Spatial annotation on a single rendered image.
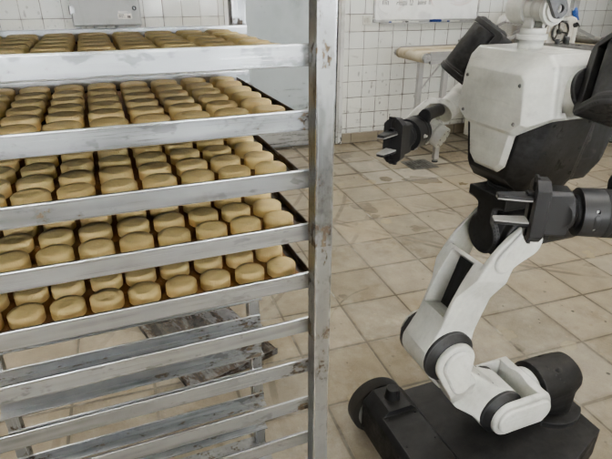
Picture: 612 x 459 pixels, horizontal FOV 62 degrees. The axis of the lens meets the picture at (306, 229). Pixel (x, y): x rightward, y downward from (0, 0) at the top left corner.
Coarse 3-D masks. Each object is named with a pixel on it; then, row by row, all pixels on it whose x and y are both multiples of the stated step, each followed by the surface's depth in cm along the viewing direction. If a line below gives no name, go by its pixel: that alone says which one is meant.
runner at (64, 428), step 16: (272, 368) 90; (288, 368) 92; (304, 368) 93; (208, 384) 86; (224, 384) 88; (240, 384) 89; (256, 384) 90; (144, 400) 83; (160, 400) 84; (176, 400) 85; (192, 400) 87; (80, 416) 80; (96, 416) 81; (112, 416) 82; (128, 416) 83; (32, 432) 78; (48, 432) 79; (64, 432) 80; (80, 432) 81; (0, 448) 77; (16, 448) 78
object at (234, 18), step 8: (232, 0) 103; (240, 0) 104; (232, 8) 104; (240, 8) 104; (232, 16) 104; (240, 16) 105; (232, 24) 105; (240, 24) 105; (248, 304) 134; (256, 304) 135; (248, 312) 136; (256, 312) 136; (256, 360) 143; (256, 392) 147; (256, 432) 154; (264, 432) 155; (256, 440) 155; (264, 440) 156
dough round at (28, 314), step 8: (24, 304) 77; (32, 304) 77; (40, 304) 77; (8, 312) 75; (16, 312) 75; (24, 312) 75; (32, 312) 75; (40, 312) 75; (8, 320) 74; (16, 320) 73; (24, 320) 74; (32, 320) 74; (40, 320) 75; (16, 328) 74
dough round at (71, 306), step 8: (64, 296) 79; (72, 296) 79; (80, 296) 79; (56, 304) 77; (64, 304) 77; (72, 304) 77; (80, 304) 77; (56, 312) 75; (64, 312) 75; (72, 312) 76; (80, 312) 77; (56, 320) 76
